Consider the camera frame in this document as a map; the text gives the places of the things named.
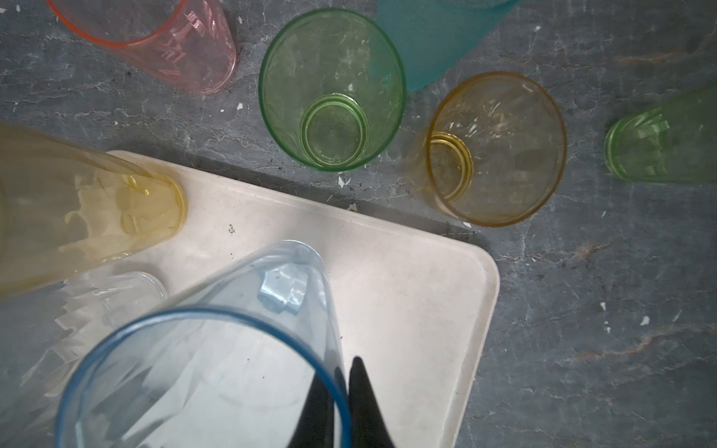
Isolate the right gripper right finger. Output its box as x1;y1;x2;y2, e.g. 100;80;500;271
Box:
348;357;395;448

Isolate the beige plastic tray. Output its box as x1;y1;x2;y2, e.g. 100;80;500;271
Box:
108;151;500;447

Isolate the blue glass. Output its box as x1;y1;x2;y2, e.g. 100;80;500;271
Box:
54;241;351;447

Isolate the tall light green glass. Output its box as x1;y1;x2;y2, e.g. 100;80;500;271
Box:
604;83;716;184

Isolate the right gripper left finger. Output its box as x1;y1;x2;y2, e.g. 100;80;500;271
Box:
288;373;334;448

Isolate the teal glass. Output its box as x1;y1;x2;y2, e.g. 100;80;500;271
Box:
376;0;517;91

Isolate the short amber glass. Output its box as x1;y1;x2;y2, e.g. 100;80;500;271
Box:
405;71;568;228

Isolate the short green glass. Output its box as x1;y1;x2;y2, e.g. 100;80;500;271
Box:
258;7;407;172

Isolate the tall yellow glass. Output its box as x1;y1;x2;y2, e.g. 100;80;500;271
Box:
1;124;188;297

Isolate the clear glass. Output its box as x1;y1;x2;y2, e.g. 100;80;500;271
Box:
1;272;169;447

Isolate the pink glass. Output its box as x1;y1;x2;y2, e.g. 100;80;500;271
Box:
48;0;237;94

